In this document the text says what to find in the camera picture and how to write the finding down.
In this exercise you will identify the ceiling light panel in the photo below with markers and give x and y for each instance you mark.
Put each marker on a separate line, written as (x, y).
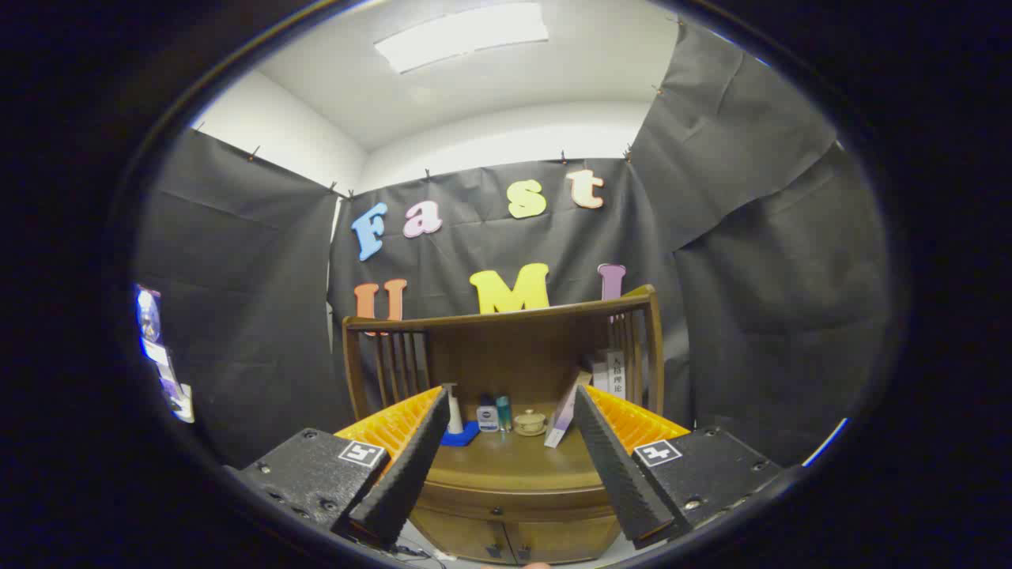
(462, 35)

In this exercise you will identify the purple white leaning book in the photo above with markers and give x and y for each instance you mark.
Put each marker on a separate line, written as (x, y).
(563, 415)

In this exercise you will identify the wooden drawer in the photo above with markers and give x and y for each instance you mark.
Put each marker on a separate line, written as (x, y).
(514, 499)

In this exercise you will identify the wooden cabinet door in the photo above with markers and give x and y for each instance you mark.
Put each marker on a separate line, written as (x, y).
(565, 541)
(462, 537)

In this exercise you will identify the slim teal bottle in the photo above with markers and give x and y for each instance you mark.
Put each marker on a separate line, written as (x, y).
(504, 412)

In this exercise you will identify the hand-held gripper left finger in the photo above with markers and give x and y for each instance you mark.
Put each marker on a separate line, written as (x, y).
(411, 474)

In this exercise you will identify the white blue-capped lotion bottle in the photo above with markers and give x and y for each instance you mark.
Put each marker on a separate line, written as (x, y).
(488, 417)

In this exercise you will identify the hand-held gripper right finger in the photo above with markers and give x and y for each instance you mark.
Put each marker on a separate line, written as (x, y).
(613, 474)

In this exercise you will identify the wooden countertop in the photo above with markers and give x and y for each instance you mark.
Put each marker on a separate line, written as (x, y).
(514, 460)

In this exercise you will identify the blue folded cloth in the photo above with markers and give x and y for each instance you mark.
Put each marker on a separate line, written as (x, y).
(466, 437)

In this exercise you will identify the cream lidded teacup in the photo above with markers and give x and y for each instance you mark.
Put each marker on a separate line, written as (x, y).
(530, 421)

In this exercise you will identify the white pump bottle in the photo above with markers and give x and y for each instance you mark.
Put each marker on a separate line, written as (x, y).
(455, 415)

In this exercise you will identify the wooden cabinet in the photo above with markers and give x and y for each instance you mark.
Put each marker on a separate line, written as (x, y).
(506, 356)

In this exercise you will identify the white book black characters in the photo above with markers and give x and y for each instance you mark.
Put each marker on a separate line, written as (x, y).
(616, 375)

